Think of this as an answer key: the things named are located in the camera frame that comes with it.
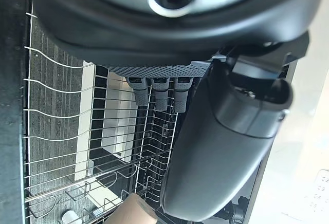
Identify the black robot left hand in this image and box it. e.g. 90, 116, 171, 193
25, 0, 329, 222

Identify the black dishwasher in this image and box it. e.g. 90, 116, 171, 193
0, 0, 299, 224

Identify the brown cylindrical cup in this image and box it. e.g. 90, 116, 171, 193
106, 192, 158, 224

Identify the small white plastic cap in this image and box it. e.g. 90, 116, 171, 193
61, 209, 76, 224

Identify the white power strip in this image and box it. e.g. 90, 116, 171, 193
309, 169, 329, 213

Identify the steel wire dishwasher rack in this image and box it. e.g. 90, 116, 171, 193
22, 0, 180, 224

